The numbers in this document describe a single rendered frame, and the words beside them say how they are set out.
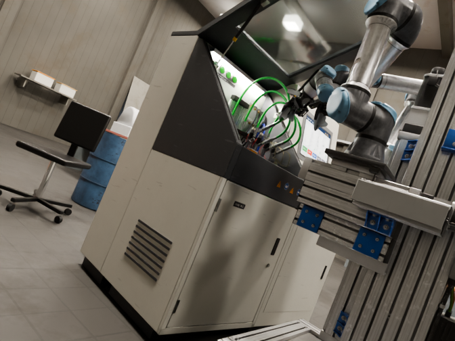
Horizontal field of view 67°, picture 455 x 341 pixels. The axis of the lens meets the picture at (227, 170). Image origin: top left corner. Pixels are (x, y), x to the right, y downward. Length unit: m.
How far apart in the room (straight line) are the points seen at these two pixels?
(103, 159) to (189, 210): 2.24
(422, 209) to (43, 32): 10.27
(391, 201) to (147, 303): 1.12
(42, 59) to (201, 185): 9.44
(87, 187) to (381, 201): 3.07
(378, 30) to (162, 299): 1.38
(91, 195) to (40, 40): 7.44
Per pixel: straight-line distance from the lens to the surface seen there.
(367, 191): 1.19
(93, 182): 3.72
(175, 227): 1.62
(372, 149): 1.36
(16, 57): 10.54
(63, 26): 10.98
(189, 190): 1.60
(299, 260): 2.25
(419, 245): 1.46
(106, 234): 2.05
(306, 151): 2.42
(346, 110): 1.32
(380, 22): 1.49
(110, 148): 3.69
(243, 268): 1.82
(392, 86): 1.91
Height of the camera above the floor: 0.77
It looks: 2 degrees up
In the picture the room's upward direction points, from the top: 22 degrees clockwise
